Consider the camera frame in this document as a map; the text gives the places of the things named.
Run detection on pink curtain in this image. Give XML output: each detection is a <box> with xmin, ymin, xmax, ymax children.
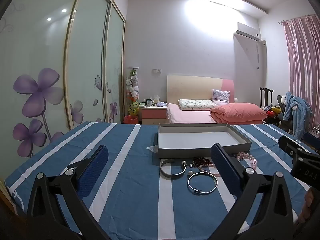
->
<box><xmin>282</xmin><ymin>14</ymin><xmax>320</xmax><ymax>137</ymax></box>

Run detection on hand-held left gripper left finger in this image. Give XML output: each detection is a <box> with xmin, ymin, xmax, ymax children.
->
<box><xmin>27</xmin><ymin>144</ymin><xmax>111</xmax><ymax>240</ymax></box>

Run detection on flower print sliding wardrobe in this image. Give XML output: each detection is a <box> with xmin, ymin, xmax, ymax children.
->
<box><xmin>0</xmin><ymin>0</ymin><xmax>127</xmax><ymax>161</ymax></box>

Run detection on white air conditioner pipe cover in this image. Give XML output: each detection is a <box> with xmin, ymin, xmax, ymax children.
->
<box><xmin>256</xmin><ymin>40</ymin><xmax>267</xmax><ymax>69</ymax></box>

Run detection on folded pink quilt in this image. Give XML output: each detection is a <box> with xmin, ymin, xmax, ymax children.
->
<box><xmin>210</xmin><ymin>102</ymin><xmax>268</xmax><ymax>124</ymax></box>

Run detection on curtain rod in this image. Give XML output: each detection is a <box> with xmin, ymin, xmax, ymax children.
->
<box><xmin>278</xmin><ymin>12</ymin><xmax>320</xmax><ymax>24</ymax></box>

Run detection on thin silver clasp bangle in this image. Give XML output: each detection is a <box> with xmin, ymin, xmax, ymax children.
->
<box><xmin>188</xmin><ymin>172</ymin><xmax>218</xmax><ymax>195</ymax></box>

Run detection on blue fleece garment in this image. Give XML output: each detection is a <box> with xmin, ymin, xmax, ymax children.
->
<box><xmin>282</xmin><ymin>91</ymin><xmax>313</xmax><ymax>138</ymax></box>

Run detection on blue white striped tablecloth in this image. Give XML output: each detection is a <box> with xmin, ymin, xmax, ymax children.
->
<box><xmin>4</xmin><ymin>121</ymin><xmax>320</xmax><ymax>240</ymax></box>

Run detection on beige pink headboard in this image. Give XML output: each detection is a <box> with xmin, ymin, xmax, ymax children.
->
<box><xmin>166</xmin><ymin>75</ymin><xmax>234</xmax><ymax>104</ymax></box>

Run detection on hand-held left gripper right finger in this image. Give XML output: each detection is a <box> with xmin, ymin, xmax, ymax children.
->
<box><xmin>211</xmin><ymin>143</ymin><xmax>298</xmax><ymax>240</ymax></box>

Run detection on purple print pillow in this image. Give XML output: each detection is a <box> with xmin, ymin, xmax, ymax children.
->
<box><xmin>211</xmin><ymin>89</ymin><xmax>231</xmax><ymax>104</ymax></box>

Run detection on silver cuff bangle with pearls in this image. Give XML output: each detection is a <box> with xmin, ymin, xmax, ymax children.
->
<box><xmin>160</xmin><ymin>158</ymin><xmax>194</xmax><ymax>179</ymax></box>

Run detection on white patterned pillow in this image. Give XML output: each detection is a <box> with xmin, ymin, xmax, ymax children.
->
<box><xmin>178</xmin><ymin>99</ymin><xmax>219</xmax><ymax>111</ymax></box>

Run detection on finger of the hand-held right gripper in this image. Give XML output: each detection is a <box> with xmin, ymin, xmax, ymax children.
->
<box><xmin>278</xmin><ymin>135</ymin><xmax>309</xmax><ymax>157</ymax></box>

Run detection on pink bead crystal bracelet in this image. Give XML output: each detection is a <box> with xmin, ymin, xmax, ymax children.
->
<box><xmin>236</xmin><ymin>152</ymin><xmax>258</xmax><ymax>167</ymax></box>

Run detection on red basket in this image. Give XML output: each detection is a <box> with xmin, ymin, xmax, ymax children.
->
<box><xmin>123</xmin><ymin>114</ymin><xmax>139</xmax><ymax>125</ymax></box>

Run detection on grey shallow cardboard tray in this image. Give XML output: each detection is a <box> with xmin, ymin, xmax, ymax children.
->
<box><xmin>157</xmin><ymin>123</ymin><xmax>252</xmax><ymax>159</ymax></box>

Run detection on person's right hand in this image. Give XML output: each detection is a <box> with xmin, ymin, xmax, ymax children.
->
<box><xmin>302</xmin><ymin>188</ymin><xmax>320</xmax><ymax>232</ymax></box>

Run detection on dark wooden chair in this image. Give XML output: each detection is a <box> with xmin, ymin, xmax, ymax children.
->
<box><xmin>259</xmin><ymin>87</ymin><xmax>273</xmax><ymax>109</ymax></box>

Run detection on pink and wood nightstand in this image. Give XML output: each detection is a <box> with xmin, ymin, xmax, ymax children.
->
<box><xmin>139</xmin><ymin>104</ymin><xmax>168</xmax><ymax>125</ymax></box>

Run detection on white air conditioner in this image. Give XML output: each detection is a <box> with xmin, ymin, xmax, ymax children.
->
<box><xmin>233</xmin><ymin>22</ymin><xmax>261</xmax><ymax>41</ymax></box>

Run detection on pale pearl bracelet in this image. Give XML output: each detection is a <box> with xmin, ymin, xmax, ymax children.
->
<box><xmin>198</xmin><ymin>164</ymin><xmax>221</xmax><ymax>178</ymax></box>

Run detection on bed with pink sheet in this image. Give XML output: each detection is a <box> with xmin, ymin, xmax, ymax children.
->
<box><xmin>167</xmin><ymin>103</ymin><xmax>266</xmax><ymax>124</ymax></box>

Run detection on dark red bead bracelet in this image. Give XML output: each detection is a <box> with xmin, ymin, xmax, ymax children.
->
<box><xmin>190</xmin><ymin>156</ymin><xmax>215</xmax><ymax>168</ymax></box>

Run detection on clear tube of plush toys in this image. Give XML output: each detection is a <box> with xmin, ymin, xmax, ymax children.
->
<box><xmin>125</xmin><ymin>67</ymin><xmax>140</xmax><ymax>117</ymax></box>

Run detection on red and yellow toys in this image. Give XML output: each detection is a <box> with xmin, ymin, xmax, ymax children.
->
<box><xmin>265</xmin><ymin>106</ymin><xmax>283</xmax><ymax>118</ymax></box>

